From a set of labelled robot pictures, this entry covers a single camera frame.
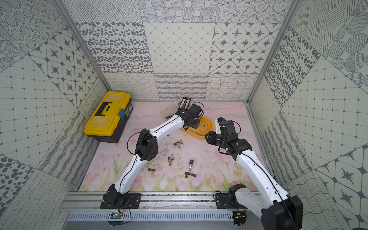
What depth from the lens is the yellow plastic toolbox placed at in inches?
33.9

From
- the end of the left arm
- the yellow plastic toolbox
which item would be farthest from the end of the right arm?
the yellow plastic toolbox

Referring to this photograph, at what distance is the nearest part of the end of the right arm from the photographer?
0.54m

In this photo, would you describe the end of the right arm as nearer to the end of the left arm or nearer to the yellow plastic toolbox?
the end of the left arm

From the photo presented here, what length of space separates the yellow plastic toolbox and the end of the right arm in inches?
24.6
